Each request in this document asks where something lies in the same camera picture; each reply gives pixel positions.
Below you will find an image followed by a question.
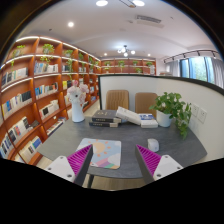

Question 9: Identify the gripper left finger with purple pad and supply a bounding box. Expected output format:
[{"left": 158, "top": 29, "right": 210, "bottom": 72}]
[{"left": 44, "top": 144, "right": 94, "bottom": 187}]

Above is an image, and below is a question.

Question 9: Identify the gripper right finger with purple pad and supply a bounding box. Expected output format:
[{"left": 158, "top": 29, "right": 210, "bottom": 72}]
[{"left": 134, "top": 144, "right": 184, "bottom": 185}]

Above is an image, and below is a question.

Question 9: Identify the lower dark hardcover book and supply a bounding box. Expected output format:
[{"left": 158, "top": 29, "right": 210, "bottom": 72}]
[{"left": 89, "top": 121, "right": 119, "bottom": 128}]

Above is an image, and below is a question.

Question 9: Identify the dark hardcover book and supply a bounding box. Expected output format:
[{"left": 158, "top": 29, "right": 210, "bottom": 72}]
[
  {"left": 89, "top": 121, "right": 119, "bottom": 128},
  {"left": 92, "top": 110, "right": 121, "bottom": 123}
]

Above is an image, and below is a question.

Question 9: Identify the white flat book blue cover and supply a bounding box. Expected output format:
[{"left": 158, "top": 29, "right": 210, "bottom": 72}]
[{"left": 140, "top": 114, "right": 158, "bottom": 128}]

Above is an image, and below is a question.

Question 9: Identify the white leaning book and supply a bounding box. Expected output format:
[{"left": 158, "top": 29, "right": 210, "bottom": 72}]
[{"left": 116, "top": 107, "right": 141, "bottom": 125}]

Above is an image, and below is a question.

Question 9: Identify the upper dark hardcover book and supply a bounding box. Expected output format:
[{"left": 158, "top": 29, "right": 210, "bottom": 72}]
[{"left": 92, "top": 110, "right": 121, "bottom": 123}]

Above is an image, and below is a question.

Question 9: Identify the green plant in white pot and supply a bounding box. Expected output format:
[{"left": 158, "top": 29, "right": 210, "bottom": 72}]
[{"left": 150, "top": 92, "right": 192, "bottom": 139}]

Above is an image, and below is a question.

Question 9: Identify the right tan chair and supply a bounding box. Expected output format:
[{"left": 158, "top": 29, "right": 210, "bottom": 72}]
[{"left": 135, "top": 92, "right": 157, "bottom": 116}]

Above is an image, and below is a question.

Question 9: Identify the tan chair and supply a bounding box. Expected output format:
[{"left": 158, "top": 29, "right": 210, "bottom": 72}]
[
  {"left": 135, "top": 92, "right": 157, "bottom": 116},
  {"left": 106, "top": 90, "right": 129, "bottom": 110}
]

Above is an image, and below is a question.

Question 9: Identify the white vase with flowers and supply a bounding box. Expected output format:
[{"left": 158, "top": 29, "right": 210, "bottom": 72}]
[{"left": 67, "top": 80, "right": 89, "bottom": 123}]

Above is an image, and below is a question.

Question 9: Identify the left tan chair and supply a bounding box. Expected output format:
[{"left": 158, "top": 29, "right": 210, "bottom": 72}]
[{"left": 106, "top": 90, "right": 129, "bottom": 110}]

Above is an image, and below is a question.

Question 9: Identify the orange wooden bookshelf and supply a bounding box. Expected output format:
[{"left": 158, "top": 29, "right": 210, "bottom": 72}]
[{"left": 0, "top": 36, "right": 156, "bottom": 165}]

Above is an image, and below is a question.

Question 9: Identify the ceiling chandelier lamp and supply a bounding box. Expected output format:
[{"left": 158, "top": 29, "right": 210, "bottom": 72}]
[{"left": 117, "top": 45, "right": 135, "bottom": 57}]

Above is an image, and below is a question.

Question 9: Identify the grey window curtain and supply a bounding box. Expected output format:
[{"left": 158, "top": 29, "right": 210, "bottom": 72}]
[{"left": 212, "top": 59, "right": 224, "bottom": 89}]

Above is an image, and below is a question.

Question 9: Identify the right white wall socket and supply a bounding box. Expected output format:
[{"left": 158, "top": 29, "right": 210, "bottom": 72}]
[{"left": 198, "top": 108, "right": 207, "bottom": 123}]

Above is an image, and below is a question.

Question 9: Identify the white wall socket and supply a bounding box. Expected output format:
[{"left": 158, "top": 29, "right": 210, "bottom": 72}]
[
  {"left": 198, "top": 108, "right": 207, "bottom": 123},
  {"left": 191, "top": 103, "right": 199, "bottom": 117}
]

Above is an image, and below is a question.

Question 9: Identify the left white wall socket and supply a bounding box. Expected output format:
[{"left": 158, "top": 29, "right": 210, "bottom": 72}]
[{"left": 191, "top": 103, "right": 199, "bottom": 117}]

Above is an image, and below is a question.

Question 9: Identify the white partition wall panel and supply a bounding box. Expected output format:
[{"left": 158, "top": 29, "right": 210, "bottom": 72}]
[{"left": 97, "top": 73, "right": 224, "bottom": 164}]

